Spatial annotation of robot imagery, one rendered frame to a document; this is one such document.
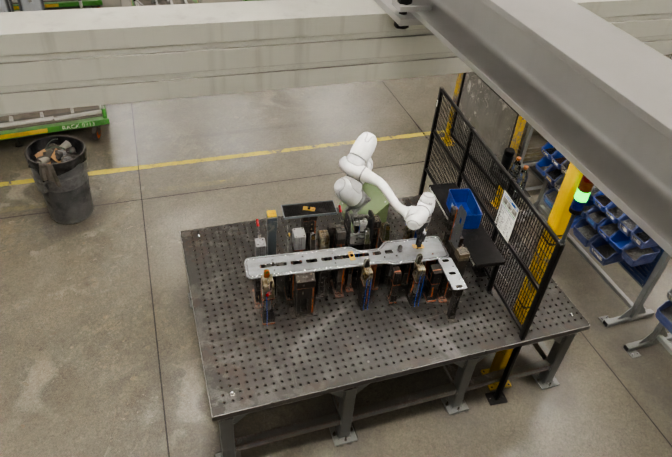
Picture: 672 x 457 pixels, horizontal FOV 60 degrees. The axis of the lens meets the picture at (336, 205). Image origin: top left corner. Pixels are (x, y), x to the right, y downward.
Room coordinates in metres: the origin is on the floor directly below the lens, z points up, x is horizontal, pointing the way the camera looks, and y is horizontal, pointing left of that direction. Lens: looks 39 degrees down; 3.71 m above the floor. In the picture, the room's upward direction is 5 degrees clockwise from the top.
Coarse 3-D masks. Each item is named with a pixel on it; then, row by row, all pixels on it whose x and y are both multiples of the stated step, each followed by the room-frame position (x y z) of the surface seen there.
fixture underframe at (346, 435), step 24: (480, 360) 2.46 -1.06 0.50; (552, 360) 2.69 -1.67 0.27; (456, 384) 2.42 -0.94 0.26; (480, 384) 2.47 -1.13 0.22; (552, 384) 2.67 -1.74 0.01; (336, 408) 2.21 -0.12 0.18; (360, 408) 2.19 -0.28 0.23; (384, 408) 2.21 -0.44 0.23; (456, 408) 2.39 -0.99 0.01; (264, 432) 1.96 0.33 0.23; (288, 432) 1.97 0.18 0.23; (336, 432) 2.13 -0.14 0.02; (216, 456) 1.89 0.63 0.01; (240, 456) 1.90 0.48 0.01
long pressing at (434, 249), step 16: (400, 240) 3.03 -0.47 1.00; (432, 240) 3.06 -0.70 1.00; (272, 256) 2.76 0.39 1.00; (288, 256) 2.78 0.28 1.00; (304, 256) 2.79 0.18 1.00; (320, 256) 2.81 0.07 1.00; (368, 256) 2.85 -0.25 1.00; (384, 256) 2.86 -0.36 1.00; (400, 256) 2.87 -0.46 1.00; (416, 256) 2.89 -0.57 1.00; (432, 256) 2.90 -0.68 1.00; (448, 256) 2.92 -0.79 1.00; (256, 272) 2.61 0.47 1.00; (272, 272) 2.62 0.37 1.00; (288, 272) 2.64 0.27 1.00; (304, 272) 2.65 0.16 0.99
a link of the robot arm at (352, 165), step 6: (348, 156) 3.24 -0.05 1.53; (354, 156) 3.22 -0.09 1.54; (342, 162) 3.21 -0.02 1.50; (348, 162) 3.20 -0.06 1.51; (354, 162) 3.19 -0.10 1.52; (360, 162) 3.19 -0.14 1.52; (342, 168) 3.19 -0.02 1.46; (348, 168) 3.17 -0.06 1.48; (354, 168) 3.16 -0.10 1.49; (360, 168) 3.16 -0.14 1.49; (348, 174) 3.16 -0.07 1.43; (354, 174) 3.14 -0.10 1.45
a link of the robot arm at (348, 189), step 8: (336, 184) 3.57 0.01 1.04; (344, 184) 3.54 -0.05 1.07; (352, 184) 3.56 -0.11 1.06; (360, 184) 3.60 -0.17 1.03; (336, 192) 3.53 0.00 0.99; (344, 192) 3.50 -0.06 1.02; (352, 192) 3.52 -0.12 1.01; (360, 192) 3.58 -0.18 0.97; (344, 200) 3.51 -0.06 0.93; (352, 200) 3.52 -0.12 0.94; (360, 200) 3.56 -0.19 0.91
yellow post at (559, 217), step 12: (576, 168) 2.65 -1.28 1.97; (564, 180) 2.70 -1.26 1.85; (576, 180) 2.63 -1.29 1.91; (564, 192) 2.67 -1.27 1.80; (564, 204) 2.64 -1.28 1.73; (552, 216) 2.69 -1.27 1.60; (564, 216) 2.63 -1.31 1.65; (552, 228) 2.65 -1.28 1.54; (564, 228) 2.64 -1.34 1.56; (540, 240) 2.70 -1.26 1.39; (552, 240) 2.63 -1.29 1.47; (540, 252) 2.67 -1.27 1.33; (552, 252) 2.63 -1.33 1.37; (540, 264) 2.63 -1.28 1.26; (540, 276) 2.63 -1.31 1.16; (528, 300) 2.63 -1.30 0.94; (504, 360) 2.63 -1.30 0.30; (492, 384) 2.62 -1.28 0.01
